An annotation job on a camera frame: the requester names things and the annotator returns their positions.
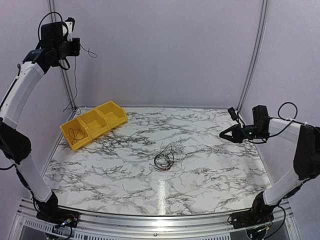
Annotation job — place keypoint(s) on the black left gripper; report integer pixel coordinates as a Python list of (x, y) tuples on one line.
[(75, 51)]

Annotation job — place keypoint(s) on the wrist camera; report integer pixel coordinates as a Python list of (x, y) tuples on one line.
[(69, 25), (233, 114)]

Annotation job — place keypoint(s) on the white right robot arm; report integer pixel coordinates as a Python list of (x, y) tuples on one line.
[(300, 148)]

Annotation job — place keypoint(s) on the aluminium front rail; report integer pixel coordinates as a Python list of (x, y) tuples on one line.
[(106, 226)]

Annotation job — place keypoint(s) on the yellow plastic bin middle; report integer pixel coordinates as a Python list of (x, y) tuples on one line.
[(95, 123)]

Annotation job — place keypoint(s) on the yellow plastic bin right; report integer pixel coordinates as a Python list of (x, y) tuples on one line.
[(113, 113)]

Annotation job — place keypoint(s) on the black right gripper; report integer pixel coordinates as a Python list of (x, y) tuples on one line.
[(237, 136)]

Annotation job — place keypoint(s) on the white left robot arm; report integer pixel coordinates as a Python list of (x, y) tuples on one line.
[(16, 146)]

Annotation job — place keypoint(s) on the aluminium corner post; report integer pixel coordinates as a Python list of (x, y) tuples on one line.
[(255, 53), (64, 74)]

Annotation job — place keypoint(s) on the aluminium corner post right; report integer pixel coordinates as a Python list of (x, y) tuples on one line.
[(255, 53)]

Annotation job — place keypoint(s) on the aluminium corner post left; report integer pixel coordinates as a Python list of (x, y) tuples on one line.
[(64, 74)]

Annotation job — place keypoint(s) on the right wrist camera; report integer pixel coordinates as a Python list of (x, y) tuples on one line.
[(233, 114)]

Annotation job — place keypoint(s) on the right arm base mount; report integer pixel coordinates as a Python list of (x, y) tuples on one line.
[(252, 217)]

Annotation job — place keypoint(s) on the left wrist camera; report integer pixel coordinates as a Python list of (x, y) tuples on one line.
[(69, 25)]

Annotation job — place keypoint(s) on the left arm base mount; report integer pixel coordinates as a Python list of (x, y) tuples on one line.
[(51, 212)]

